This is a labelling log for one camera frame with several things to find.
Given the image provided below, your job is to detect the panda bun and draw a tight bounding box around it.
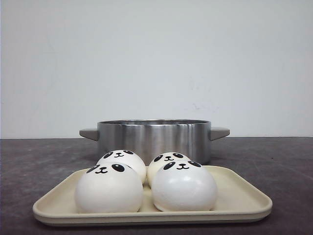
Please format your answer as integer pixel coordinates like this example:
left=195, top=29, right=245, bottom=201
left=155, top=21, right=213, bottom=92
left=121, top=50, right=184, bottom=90
left=74, top=162, right=143, bottom=213
left=147, top=152, right=190, bottom=187
left=97, top=149, right=146, bottom=183
left=151, top=160, right=218, bottom=212

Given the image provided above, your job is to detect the stainless steel steamer pot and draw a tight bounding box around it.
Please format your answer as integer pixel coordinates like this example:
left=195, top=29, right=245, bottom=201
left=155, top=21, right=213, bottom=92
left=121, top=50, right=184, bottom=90
left=79, top=119, right=230, bottom=165

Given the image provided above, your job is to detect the cream rectangular tray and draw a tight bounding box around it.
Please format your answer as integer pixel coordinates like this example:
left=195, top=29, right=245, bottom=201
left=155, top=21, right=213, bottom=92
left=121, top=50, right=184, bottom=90
left=32, top=165, right=272, bottom=226

